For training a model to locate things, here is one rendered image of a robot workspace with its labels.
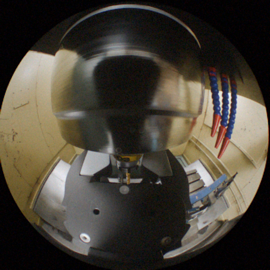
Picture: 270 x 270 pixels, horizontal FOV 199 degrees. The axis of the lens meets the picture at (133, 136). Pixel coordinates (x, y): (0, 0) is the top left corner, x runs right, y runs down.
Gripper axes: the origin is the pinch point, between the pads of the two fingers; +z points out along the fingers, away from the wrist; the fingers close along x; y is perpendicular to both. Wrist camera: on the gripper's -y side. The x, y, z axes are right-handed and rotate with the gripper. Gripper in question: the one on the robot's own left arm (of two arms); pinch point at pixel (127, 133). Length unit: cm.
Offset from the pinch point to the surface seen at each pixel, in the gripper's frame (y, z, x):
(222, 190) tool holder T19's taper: 20.7, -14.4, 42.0
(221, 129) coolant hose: -3.6, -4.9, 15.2
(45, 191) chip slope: 64, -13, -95
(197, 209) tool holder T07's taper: 17.9, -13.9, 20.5
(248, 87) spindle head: -15.4, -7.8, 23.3
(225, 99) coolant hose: -8.9, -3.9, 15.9
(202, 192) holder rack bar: 24.0, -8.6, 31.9
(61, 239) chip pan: 79, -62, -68
